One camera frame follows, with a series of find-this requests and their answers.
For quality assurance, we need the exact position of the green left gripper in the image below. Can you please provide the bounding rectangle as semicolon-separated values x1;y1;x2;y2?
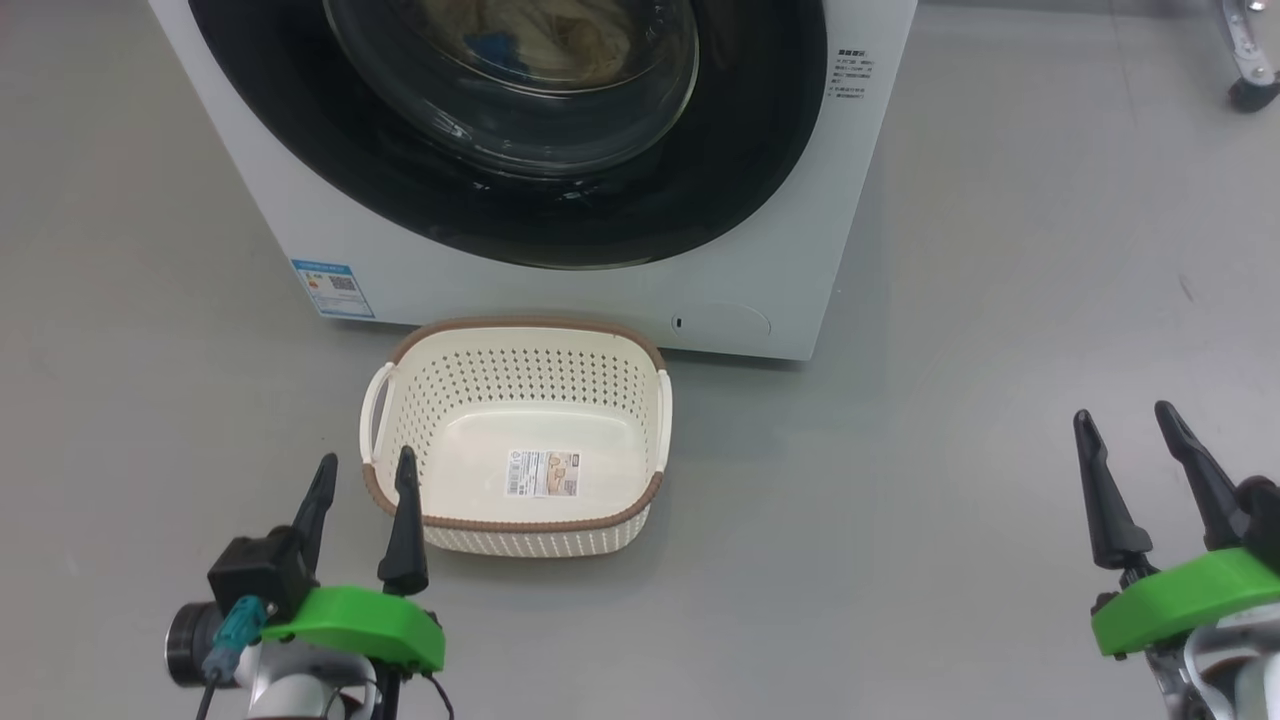
262;446;446;674

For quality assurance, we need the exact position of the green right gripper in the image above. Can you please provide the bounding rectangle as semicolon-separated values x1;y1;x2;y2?
1073;401;1280;659

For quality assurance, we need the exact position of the cream garment with carrot print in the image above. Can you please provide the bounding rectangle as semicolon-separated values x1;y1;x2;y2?
440;5;561;86

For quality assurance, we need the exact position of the pale yellow garment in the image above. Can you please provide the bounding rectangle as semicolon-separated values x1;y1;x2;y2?
545;0;651;86

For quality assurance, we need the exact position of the glass washing machine door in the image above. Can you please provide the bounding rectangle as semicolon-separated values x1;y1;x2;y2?
188;0;831;271

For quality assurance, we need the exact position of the white front-load washing machine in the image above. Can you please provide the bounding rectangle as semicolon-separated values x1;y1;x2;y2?
148;0;919;363

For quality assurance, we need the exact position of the paper basket product label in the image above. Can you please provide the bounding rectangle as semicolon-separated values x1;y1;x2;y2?
506;448;582;499

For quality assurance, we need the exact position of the cream perforated laundry basket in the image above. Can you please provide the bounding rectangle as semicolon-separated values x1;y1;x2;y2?
360;317;673;559

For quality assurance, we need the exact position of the blue energy label sticker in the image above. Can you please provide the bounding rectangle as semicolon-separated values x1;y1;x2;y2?
290;259;377;321

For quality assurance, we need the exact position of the round filter cover flap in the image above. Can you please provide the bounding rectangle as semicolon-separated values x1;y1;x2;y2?
668;300;773;341

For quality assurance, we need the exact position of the metal stand caster wheel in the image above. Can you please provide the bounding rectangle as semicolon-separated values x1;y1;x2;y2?
1218;0;1280;113

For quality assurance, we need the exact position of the teal left camera connector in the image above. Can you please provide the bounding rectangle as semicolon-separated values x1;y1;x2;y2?
200;595;276;686

